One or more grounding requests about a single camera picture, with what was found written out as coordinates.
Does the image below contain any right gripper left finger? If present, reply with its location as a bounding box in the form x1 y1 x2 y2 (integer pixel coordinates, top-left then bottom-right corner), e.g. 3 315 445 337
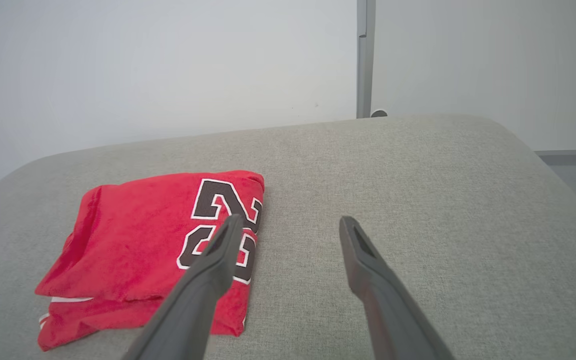
120 214 245 360

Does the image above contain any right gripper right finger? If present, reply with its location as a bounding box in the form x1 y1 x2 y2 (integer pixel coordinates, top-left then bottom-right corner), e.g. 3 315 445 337
339 216 456 360

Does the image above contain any red basketball jersey garment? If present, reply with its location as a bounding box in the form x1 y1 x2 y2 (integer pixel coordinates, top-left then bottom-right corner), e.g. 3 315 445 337
34 170 266 352

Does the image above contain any grey fabric sofa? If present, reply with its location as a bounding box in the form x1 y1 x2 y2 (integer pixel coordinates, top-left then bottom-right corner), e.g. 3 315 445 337
0 114 576 360

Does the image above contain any dark grey partition post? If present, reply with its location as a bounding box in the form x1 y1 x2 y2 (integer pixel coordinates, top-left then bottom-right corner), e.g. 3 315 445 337
356 0 377 119

